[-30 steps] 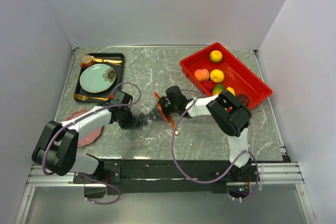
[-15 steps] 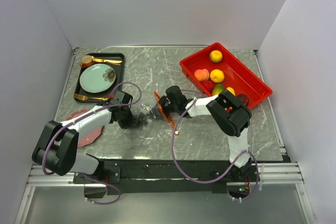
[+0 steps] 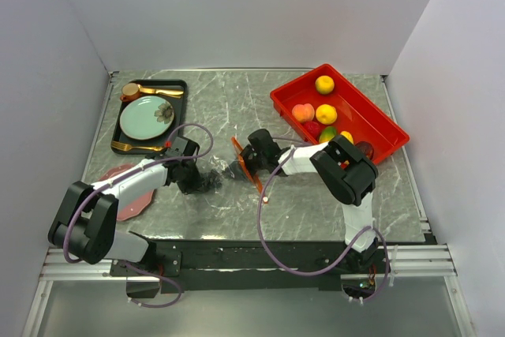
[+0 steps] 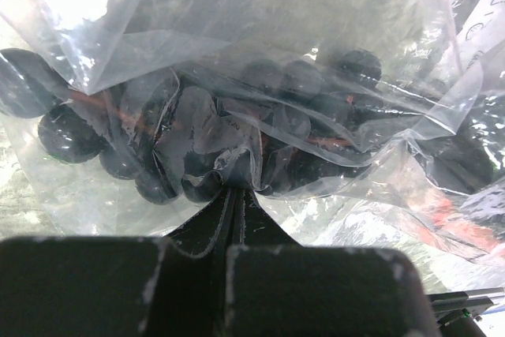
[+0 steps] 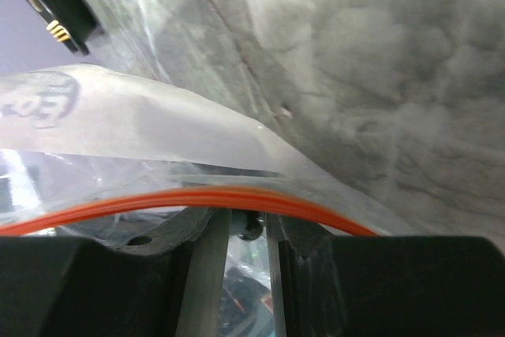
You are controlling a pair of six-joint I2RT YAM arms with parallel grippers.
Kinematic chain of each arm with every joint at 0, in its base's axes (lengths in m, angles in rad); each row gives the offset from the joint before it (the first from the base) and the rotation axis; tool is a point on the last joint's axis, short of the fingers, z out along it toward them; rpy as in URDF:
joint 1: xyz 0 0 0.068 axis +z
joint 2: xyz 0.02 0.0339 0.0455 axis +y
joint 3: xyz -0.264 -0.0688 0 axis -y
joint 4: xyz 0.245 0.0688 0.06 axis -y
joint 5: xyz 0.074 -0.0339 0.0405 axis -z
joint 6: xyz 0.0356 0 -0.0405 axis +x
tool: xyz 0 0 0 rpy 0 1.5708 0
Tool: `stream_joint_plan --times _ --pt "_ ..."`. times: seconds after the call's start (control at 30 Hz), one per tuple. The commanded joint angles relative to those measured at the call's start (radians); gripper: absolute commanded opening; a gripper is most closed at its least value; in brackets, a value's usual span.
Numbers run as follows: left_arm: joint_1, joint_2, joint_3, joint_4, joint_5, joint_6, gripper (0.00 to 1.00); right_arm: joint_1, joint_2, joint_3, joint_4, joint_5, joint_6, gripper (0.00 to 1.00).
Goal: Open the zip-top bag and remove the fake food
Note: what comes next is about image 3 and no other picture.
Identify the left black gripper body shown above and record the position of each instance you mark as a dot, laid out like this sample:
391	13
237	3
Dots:
190	179

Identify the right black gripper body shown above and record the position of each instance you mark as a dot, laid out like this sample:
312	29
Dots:
253	162

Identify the dark fake grapes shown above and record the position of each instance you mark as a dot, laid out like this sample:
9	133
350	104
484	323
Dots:
209	181

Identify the clear zip top bag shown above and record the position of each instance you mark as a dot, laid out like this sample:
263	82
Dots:
235	170

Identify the fake peach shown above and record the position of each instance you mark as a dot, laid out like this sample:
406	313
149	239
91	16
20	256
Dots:
303	112

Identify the red fake strawberry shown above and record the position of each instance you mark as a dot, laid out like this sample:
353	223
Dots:
313	129

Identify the fake orange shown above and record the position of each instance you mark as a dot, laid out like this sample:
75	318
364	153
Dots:
326	114

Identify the yellow fake banana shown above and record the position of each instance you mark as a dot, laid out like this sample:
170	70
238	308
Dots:
348	136

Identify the yellow green fake mango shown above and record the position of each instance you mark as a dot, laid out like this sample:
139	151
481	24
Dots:
324	85

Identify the dark red fake apple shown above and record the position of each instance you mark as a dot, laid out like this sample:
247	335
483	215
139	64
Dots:
366	149

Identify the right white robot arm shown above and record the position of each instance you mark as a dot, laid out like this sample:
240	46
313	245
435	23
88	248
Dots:
348	173

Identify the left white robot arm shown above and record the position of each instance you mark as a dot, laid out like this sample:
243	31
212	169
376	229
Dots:
85	223

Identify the teal flower plate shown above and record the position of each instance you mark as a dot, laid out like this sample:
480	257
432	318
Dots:
147	117

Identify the pink dotted plate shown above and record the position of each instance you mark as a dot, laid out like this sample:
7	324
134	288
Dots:
136	207

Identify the gold fork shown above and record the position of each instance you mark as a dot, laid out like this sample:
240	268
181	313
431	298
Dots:
124	147

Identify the black serving tray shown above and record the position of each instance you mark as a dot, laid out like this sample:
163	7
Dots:
179	108

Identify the gold spoon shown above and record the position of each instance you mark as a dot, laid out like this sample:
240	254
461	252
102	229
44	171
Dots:
160	91

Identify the small brown cup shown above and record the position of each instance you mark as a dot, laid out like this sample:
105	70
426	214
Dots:
130	92

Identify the red plastic bin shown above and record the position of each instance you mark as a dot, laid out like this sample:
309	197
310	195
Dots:
356	113

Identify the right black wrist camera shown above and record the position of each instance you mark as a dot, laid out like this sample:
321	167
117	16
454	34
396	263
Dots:
263	143

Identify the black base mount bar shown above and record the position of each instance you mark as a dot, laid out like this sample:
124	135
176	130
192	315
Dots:
244	265

